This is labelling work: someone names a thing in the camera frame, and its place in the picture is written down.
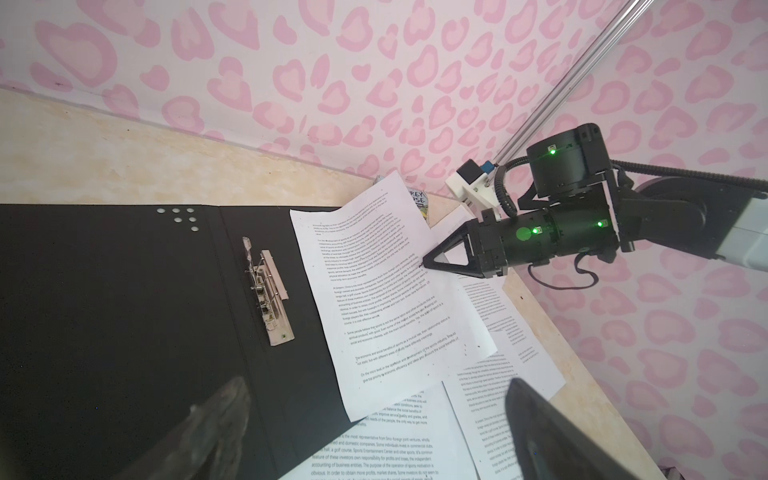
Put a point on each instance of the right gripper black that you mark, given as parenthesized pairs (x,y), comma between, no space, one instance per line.
(489,246)

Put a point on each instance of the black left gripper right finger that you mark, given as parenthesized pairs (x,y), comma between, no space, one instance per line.
(548,446)

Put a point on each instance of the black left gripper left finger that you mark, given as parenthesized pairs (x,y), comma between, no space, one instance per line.
(208,444)

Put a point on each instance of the printed paper sheet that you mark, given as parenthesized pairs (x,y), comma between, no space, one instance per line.
(417,438)
(393,328)

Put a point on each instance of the blue and black file folder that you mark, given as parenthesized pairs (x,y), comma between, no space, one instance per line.
(116,319)

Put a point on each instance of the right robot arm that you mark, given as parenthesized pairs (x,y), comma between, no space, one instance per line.
(567,197)

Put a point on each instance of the far right printed sheet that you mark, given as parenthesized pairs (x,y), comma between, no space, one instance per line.
(447,226)

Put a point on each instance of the colourful treehouse book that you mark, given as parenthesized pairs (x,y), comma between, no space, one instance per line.
(420,198)

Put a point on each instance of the centre right printed sheet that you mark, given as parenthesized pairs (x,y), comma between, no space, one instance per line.
(477,394)

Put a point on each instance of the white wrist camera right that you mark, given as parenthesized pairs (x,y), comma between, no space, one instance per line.
(472,184)

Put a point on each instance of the aluminium frame corner post right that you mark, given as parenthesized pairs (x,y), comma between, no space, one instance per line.
(626,17)

